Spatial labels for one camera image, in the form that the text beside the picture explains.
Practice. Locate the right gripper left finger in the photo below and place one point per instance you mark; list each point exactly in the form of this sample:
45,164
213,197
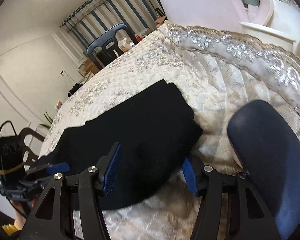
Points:
52,216

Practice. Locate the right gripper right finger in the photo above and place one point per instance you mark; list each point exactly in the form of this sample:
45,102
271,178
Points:
247,216

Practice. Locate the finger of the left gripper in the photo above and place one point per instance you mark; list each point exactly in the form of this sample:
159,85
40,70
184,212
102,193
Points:
57,168

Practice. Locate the black pants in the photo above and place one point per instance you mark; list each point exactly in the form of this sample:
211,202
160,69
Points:
156,130

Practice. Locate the yellow sleeve left forearm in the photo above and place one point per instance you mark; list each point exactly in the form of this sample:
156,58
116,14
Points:
10,229

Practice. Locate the person left hand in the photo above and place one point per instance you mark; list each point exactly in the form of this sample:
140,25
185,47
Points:
20,218

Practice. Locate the dark brown chair at left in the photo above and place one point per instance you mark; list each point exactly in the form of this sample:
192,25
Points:
31,143

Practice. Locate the cardboard boxes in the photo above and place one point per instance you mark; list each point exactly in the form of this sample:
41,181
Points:
88,67

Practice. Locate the dark chair at far side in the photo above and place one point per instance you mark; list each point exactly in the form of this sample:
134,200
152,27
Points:
105,49

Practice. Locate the white quilted floral bedspread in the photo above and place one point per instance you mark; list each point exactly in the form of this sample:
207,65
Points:
217,72

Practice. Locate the striped window curtain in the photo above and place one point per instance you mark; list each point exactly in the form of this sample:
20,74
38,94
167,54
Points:
95,17

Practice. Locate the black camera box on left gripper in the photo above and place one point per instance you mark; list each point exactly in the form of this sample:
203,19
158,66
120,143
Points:
11,160

